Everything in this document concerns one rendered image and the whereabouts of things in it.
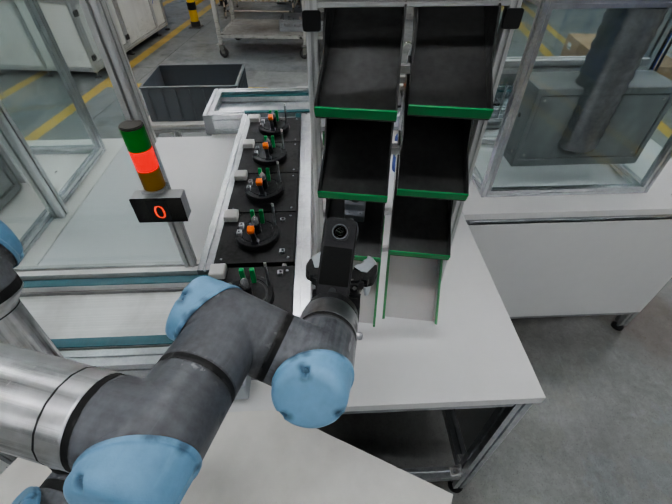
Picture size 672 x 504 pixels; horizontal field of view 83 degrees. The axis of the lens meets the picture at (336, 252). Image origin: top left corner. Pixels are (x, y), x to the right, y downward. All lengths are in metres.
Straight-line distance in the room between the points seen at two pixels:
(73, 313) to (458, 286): 1.13
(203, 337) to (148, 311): 0.85
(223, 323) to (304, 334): 0.08
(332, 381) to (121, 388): 0.17
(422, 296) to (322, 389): 0.66
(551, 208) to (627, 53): 0.55
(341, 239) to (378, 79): 0.30
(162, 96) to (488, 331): 2.40
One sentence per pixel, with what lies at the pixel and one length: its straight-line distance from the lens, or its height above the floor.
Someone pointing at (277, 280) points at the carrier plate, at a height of 0.97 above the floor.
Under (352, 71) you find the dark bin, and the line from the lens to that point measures 0.72.
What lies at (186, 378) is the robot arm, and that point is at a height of 1.50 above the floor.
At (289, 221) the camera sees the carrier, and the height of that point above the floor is 0.97.
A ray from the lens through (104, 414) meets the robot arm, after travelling 0.34.
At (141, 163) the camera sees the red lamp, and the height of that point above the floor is 1.34.
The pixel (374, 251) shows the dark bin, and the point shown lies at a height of 1.20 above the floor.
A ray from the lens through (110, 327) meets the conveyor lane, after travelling 1.22.
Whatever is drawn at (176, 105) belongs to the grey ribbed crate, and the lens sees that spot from 2.88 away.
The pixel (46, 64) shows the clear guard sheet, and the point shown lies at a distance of 1.00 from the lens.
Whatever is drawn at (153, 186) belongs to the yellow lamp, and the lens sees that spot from 0.99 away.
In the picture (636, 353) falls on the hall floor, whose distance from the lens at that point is 2.61.
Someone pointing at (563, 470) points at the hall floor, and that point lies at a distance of 2.09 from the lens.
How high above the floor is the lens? 1.78
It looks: 44 degrees down
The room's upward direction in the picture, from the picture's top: straight up
